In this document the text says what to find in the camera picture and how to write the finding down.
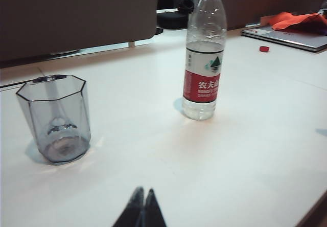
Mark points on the partition support foot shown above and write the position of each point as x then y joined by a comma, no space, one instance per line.
132,44

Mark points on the grey faceted glass cup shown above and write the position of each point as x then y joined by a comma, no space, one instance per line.
61,124

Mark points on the orange cloth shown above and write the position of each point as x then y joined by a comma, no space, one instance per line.
288,20

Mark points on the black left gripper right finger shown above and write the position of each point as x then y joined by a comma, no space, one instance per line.
153,211

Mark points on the red bottle cap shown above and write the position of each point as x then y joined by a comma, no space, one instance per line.
264,48

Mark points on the clear red-label water bottle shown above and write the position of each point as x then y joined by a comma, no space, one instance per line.
201,84

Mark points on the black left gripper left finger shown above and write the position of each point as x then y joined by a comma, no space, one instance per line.
134,209

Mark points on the black round cushion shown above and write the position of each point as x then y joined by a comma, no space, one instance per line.
171,20

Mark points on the wide brown desk partition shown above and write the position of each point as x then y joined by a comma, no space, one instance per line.
76,12

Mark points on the silver closed laptop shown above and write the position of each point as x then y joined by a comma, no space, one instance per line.
286,39

